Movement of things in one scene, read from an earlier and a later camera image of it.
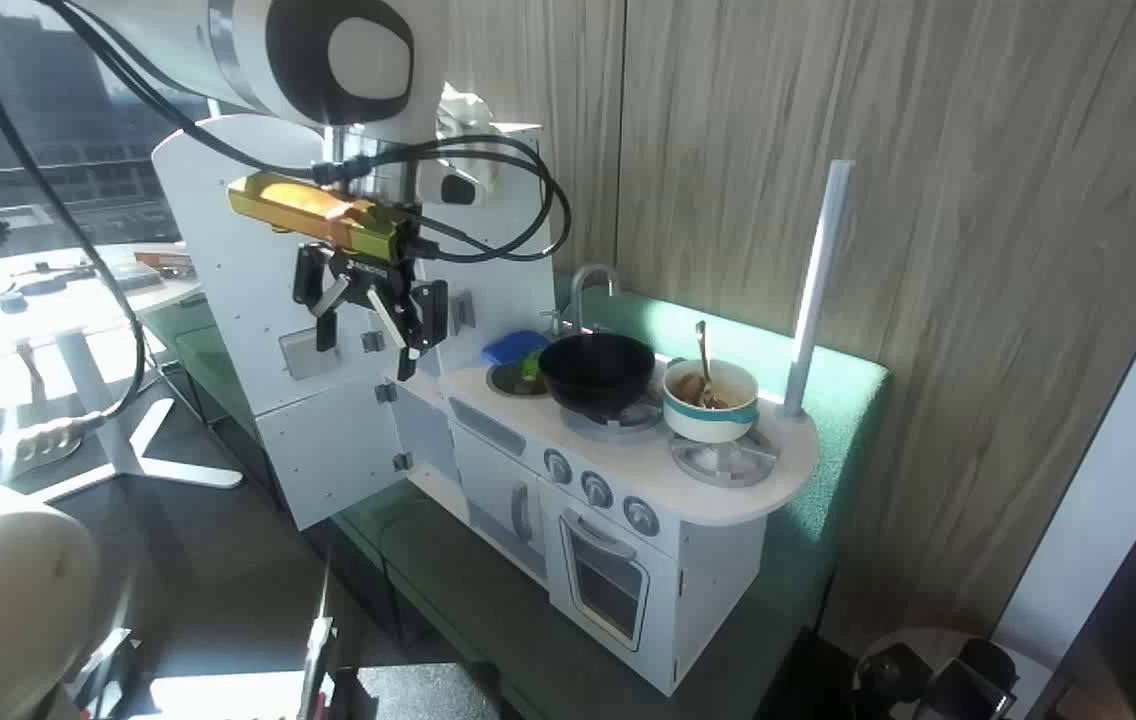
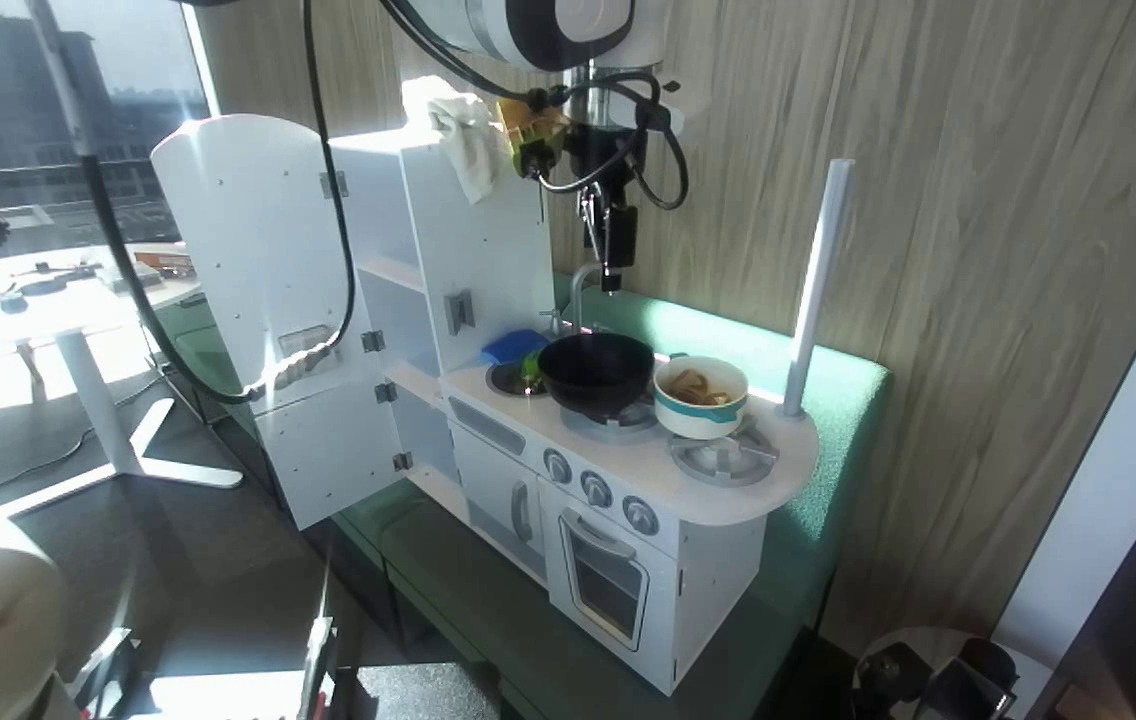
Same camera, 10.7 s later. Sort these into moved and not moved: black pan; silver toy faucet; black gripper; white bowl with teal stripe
Moved: black gripper
Not moved: silver toy faucet; black pan; white bowl with teal stripe
